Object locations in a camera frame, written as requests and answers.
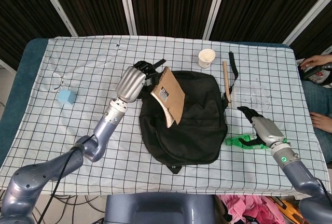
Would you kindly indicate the black backpack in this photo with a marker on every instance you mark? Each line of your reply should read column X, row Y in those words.
column 199, row 120

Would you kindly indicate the green plastic bottle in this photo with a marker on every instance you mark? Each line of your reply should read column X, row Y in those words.
column 238, row 141

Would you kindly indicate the clear plastic tray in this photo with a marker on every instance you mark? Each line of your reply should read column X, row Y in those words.
column 255, row 97

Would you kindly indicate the light blue foam cube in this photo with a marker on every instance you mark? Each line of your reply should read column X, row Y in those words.
column 66, row 97

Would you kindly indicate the blue-grey robot torso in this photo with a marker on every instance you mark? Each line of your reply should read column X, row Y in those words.
column 160, row 209

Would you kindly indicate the white paper cup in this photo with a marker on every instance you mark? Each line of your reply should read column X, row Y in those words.
column 206, row 58

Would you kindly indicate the dark blue table pad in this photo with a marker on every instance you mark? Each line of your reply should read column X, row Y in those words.
column 15, row 78

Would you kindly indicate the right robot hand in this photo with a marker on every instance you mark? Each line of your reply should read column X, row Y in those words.
column 267, row 130

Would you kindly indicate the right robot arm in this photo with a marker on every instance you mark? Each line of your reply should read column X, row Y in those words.
column 295, row 169

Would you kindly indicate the white partition post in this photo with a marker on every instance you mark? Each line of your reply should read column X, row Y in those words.
column 57, row 6
column 308, row 14
column 127, row 3
column 216, row 6

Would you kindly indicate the brown spiral notebook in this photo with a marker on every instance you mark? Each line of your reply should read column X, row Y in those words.
column 171, row 94

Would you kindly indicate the bystander jeans leg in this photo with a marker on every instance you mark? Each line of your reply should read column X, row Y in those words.
column 319, row 97

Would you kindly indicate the bystander hand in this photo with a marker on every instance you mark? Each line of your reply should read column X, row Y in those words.
column 315, row 60
column 320, row 120

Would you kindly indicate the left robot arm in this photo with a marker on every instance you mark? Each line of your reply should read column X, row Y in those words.
column 101, row 136

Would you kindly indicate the wooden stick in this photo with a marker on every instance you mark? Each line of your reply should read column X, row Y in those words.
column 226, row 81

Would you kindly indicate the yellow tool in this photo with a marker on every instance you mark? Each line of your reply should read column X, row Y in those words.
column 288, row 208

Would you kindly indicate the pink cloth pile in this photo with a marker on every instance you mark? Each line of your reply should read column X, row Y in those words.
column 246, row 208

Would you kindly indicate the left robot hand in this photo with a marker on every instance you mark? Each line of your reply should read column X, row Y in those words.
column 129, row 84

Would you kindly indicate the white black checked tablecloth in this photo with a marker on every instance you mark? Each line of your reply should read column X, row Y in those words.
column 90, row 66

